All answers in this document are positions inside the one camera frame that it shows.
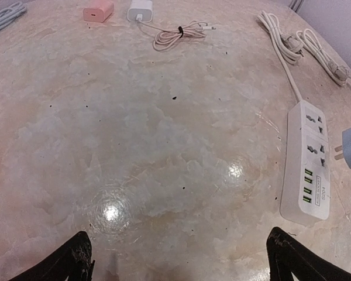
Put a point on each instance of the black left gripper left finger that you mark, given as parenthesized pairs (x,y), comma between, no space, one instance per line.
(71,261)

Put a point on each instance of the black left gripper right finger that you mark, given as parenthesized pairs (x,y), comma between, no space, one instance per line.
(289,259)

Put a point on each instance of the white power strip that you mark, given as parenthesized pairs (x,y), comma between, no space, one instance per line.
(306,190)

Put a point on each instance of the pink plug adapter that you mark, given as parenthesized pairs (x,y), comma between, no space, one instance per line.
(98,11)

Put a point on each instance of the white usb charger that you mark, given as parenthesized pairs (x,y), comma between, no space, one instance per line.
(140,10)

